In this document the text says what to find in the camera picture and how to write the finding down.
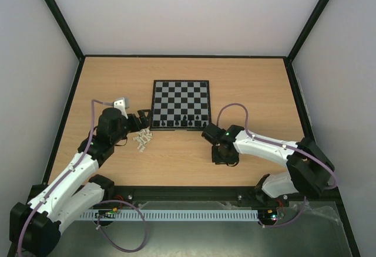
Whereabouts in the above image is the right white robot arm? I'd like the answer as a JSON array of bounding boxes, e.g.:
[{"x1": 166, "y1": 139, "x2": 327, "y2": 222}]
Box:
[{"x1": 202, "y1": 123, "x2": 335, "y2": 205}]

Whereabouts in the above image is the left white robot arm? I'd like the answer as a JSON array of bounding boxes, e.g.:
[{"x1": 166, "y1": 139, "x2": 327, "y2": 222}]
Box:
[{"x1": 9, "y1": 103, "x2": 150, "y2": 256}]

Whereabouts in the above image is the pile of white chess pieces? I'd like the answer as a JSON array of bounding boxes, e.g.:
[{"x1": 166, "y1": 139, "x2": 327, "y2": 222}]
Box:
[{"x1": 133, "y1": 128, "x2": 153, "y2": 153}]

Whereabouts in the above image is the black grey chessboard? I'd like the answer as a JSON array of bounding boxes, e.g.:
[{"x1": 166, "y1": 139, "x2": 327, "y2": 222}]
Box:
[{"x1": 149, "y1": 80, "x2": 212, "y2": 131}]

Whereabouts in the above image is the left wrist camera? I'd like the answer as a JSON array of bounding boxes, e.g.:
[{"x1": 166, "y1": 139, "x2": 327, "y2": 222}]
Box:
[{"x1": 113, "y1": 97, "x2": 129, "y2": 118}]

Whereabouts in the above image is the black aluminium rail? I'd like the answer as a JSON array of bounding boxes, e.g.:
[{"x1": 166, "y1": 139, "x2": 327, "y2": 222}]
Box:
[{"x1": 29, "y1": 185, "x2": 341, "y2": 208}]

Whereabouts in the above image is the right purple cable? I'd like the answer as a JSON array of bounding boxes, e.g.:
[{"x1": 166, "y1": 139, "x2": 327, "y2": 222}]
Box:
[{"x1": 216, "y1": 103, "x2": 338, "y2": 189}]

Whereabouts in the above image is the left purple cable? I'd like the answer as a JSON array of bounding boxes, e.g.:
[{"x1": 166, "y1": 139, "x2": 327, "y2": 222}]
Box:
[{"x1": 16, "y1": 99, "x2": 115, "y2": 255}]

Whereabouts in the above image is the light blue cable duct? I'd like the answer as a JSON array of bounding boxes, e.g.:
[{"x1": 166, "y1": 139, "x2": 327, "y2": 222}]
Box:
[{"x1": 77, "y1": 209, "x2": 259, "y2": 222}]

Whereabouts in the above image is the purple cable loop bottom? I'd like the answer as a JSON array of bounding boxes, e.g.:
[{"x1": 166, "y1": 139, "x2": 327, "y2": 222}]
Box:
[{"x1": 95, "y1": 199, "x2": 147, "y2": 252}]

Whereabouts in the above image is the black frame post left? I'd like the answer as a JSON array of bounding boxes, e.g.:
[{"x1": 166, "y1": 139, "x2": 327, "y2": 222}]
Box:
[{"x1": 44, "y1": 0, "x2": 85, "y2": 60}]

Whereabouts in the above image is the black frame post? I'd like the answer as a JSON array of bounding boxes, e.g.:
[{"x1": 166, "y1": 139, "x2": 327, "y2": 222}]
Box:
[
  {"x1": 44, "y1": 0, "x2": 85, "y2": 60},
  {"x1": 287, "y1": 0, "x2": 330, "y2": 63}
]

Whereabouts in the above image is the black frame post right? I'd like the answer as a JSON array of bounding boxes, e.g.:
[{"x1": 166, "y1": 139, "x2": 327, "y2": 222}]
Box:
[{"x1": 287, "y1": 0, "x2": 330, "y2": 63}]

